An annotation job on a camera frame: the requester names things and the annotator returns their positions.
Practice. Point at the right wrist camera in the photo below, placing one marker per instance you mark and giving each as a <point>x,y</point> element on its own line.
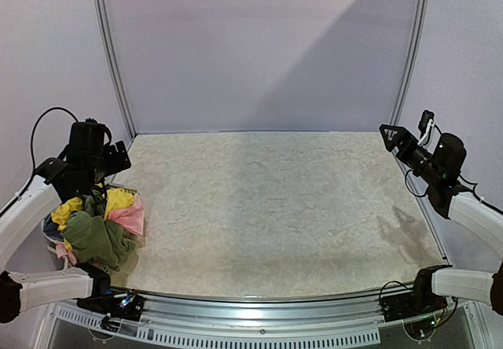
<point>425,127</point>

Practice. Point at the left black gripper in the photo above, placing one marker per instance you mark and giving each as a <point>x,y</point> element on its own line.
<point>115,164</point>

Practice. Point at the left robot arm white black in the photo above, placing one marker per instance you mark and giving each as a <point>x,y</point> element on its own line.
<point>88,159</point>

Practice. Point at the yellow shorts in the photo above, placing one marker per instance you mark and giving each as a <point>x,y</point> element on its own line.
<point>117,198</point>

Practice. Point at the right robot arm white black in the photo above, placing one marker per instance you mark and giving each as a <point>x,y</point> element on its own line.
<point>441,171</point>

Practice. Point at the right aluminium frame post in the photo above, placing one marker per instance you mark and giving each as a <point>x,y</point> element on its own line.
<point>411,57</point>

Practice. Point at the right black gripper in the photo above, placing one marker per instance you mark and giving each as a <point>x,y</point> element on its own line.
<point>403,143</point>

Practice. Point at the beige plastic laundry basket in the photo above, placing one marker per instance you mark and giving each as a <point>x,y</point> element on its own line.
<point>131,195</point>

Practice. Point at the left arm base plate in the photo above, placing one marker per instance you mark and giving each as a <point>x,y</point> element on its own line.
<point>126,305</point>

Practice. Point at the dark blue garment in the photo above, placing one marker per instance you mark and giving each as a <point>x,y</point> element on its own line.
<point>50,230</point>

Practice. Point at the olive green garment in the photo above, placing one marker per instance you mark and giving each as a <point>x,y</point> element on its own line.
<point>95,239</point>

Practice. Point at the pink garment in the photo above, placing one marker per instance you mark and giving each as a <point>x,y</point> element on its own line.
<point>129,215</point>

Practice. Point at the aluminium front rail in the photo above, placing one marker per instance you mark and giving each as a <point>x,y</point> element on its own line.
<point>351,321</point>

